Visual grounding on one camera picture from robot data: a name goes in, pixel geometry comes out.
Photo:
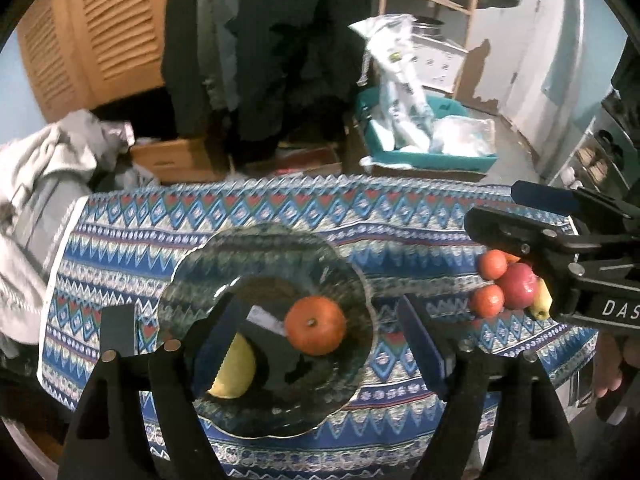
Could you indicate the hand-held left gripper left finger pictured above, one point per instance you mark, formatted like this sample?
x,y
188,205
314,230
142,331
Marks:
x,y
220,345

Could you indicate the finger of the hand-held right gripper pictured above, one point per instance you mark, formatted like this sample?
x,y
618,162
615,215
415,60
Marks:
x,y
505,235
545,196

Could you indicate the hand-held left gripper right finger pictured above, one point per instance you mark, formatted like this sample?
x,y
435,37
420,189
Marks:
x,y
422,340

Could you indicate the small orange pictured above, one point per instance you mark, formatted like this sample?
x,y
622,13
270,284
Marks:
x,y
492,264
512,258
487,301

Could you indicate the yellow lemon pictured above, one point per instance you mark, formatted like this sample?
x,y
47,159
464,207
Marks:
x,y
242,372

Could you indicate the red apple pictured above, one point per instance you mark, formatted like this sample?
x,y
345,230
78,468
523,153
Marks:
x,y
520,286

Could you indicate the yellow pear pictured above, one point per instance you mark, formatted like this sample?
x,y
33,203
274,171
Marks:
x,y
542,304

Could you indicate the large orange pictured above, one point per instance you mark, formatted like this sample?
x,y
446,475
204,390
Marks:
x,y
316,325

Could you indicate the clear glass bowl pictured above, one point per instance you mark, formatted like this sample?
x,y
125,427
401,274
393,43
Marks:
x,y
280,260

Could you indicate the person's right hand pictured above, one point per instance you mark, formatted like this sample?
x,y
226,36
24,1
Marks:
x,y
607,365

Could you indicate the white shoe rack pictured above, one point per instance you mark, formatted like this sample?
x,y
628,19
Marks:
x,y
595,155

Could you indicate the clear plastic bag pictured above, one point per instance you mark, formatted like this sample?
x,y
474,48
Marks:
x,y
465,135

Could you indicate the teal box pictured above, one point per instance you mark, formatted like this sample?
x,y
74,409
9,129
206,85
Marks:
x,y
430,160

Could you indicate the blue patterned tablecloth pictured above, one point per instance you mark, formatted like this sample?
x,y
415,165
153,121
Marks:
x,y
350,240

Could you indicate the white printed carton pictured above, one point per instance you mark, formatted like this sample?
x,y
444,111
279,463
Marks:
x,y
442,65

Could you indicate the white printed bag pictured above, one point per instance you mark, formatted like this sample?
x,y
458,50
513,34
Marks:
x,y
400,75

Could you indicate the brown cardboard box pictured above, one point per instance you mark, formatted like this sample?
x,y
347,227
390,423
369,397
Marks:
x,y
175,157

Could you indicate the wooden shelf rack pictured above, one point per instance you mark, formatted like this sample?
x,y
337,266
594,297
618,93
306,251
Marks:
x,y
472,5

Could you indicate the grey clothes pile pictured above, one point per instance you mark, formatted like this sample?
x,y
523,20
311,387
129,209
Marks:
x,y
45,170

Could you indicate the hanging dark clothes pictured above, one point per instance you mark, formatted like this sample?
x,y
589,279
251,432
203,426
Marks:
x,y
280,50

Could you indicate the wooden louvered door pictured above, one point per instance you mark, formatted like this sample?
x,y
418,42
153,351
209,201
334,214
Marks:
x,y
100,25

